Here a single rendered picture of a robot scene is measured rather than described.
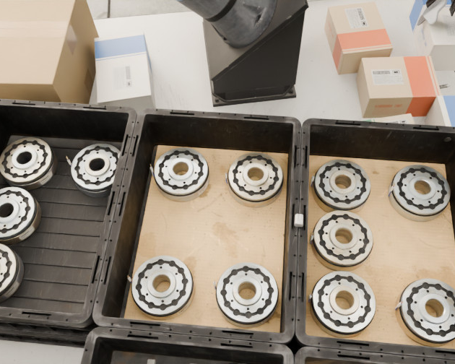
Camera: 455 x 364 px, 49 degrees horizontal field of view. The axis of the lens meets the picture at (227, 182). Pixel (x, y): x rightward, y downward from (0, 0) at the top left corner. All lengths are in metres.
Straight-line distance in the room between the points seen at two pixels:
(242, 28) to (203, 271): 0.50
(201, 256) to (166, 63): 0.60
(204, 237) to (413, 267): 0.37
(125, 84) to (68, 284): 0.48
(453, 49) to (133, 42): 0.76
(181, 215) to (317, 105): 0.48
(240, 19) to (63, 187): 0.48
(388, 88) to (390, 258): 0.43
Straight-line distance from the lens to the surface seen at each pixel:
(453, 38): 1.33
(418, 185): 0.99
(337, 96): 1.25
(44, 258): 0.96
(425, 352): 0.79
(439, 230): 0.97
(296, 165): 0.86
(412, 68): 1.25
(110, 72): 1.21
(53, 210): 0.99
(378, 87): 1.19
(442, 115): 1.17
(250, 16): 1.06
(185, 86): 1.26
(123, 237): 0.85
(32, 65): 1.12
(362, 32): 1.30
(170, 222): 0.92
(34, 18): 1.22
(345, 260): 0.87
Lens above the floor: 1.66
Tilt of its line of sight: 61 degrees down
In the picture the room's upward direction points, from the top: 4 degrees counter-clockwise
